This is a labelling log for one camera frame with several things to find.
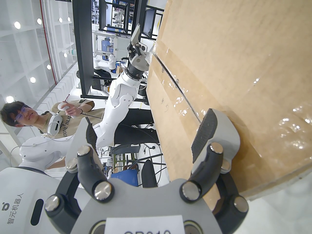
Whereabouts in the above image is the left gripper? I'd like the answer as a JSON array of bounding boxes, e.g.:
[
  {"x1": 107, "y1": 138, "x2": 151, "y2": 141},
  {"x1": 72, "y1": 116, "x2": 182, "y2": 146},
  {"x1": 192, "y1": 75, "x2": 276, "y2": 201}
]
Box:
[{"x1": 124, "y1": 23, "x2": 156, "y2": 80}]

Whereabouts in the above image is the robot body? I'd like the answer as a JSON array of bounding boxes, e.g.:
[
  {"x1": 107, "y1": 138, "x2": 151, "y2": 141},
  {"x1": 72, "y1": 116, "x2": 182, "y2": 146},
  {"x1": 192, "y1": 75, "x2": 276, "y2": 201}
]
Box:
[{"x1": 0, "y1": 136, "x2": 82, "y2": 234}]

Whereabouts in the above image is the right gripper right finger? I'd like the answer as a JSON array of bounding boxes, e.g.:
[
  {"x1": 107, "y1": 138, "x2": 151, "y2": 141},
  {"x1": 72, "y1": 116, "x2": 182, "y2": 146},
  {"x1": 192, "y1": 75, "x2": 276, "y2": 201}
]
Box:
[{"x1": 180, "y1": 108, "x2": 249, "y2": 219}]

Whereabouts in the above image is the black cable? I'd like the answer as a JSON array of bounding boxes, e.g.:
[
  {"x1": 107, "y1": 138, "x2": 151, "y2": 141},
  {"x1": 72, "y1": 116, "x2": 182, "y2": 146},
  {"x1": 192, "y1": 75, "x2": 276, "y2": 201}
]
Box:
[{"x1": 117, "y1": 122, "x2": 169, "y2": 173}]

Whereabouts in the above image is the black metal frame rack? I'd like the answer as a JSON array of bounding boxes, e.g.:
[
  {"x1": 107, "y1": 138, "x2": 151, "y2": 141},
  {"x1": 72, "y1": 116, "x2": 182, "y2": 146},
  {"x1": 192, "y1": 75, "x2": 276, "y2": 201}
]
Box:
[{"x1": 72, "y1": 0, "x2": 171, "y2": 99}]

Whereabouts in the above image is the large brown cardboard carton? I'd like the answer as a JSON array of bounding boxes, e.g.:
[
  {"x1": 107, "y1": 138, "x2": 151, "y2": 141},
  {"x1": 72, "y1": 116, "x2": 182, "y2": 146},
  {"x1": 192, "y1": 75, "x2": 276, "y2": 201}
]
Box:
[{"x1": 146, "y1": 0, "x2": 312, "y2": 215}]

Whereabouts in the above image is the person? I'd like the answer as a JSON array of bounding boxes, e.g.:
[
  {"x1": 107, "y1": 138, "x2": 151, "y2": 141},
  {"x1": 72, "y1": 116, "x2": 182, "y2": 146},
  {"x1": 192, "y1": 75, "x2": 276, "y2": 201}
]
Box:
[{"x1": 0, "y1": 100, "x2": 160, "y2": 170}]

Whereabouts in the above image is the black office chair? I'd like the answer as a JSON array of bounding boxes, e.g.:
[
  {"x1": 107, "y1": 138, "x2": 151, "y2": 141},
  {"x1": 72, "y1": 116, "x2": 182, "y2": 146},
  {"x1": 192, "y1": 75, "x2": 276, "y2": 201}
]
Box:
[{"x1": 141, "y1": 159, "x2": 159, "y2": 188}]

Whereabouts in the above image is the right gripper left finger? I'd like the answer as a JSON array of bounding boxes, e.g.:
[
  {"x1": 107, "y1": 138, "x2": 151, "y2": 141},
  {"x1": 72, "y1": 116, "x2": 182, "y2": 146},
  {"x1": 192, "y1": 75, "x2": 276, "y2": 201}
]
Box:
[{"x1": 45, "y1": 117, "x2": 115, "y2": 219}]

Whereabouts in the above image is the blue chair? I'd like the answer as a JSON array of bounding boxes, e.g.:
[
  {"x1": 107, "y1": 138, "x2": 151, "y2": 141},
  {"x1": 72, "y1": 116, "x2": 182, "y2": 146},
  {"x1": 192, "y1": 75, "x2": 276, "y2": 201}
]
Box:
[{"x1": 119, "y1": 169, "x2": 139, "y2": 187}]

